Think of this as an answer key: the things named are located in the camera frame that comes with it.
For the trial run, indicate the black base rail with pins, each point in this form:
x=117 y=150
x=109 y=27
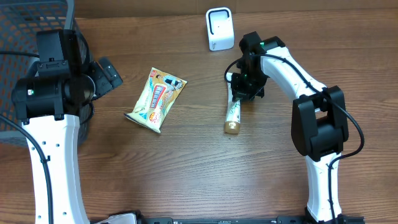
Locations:
x=304 y=219

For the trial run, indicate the white tube gold cap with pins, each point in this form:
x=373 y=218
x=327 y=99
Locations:
x=233 y=114

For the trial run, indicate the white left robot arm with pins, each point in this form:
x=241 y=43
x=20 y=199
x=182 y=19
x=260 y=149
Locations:
x=48 y=105

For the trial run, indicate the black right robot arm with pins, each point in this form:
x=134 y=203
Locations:
x=319 y=125

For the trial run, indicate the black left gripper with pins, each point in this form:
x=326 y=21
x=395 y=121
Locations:
x=96 y=71

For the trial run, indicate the yellow snack bag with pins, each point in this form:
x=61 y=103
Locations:
x=159 y=94

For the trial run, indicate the white barcode scanner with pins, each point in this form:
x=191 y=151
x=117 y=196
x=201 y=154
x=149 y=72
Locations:
x=219 y=24

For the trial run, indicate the grey plastic basket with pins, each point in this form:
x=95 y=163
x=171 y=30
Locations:
x=20 y=22

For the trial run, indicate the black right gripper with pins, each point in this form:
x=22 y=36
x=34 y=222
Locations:
x=239 y=92

